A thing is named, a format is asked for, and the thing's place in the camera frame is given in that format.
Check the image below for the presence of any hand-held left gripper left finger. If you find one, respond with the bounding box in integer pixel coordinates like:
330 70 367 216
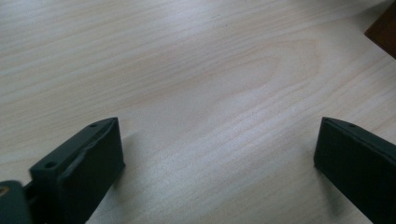
29 117 126 224

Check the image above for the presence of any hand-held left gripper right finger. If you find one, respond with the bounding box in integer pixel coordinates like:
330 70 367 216
313 116 396 224

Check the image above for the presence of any dark brown object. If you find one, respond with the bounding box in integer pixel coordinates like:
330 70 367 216
363 2 396 60

